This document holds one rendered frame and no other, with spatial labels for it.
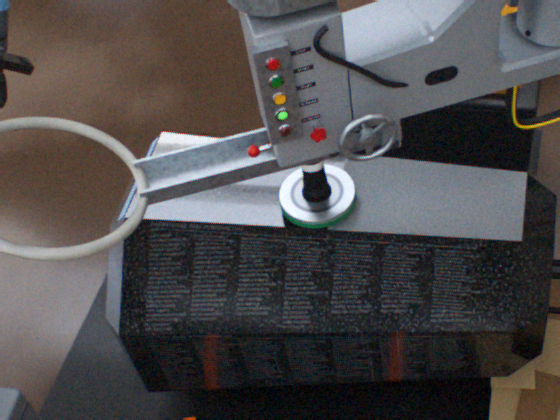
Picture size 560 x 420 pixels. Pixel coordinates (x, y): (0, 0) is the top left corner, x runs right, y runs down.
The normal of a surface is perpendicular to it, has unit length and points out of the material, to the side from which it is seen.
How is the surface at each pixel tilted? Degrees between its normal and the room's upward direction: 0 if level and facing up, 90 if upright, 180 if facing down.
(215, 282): 45
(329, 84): 90
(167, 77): 0
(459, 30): 90
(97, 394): 0
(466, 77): 90
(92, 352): 0
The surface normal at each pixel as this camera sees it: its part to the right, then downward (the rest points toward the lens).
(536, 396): -0.13, -0.64
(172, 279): -0.22, 0.09
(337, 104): 0.25, 0.72
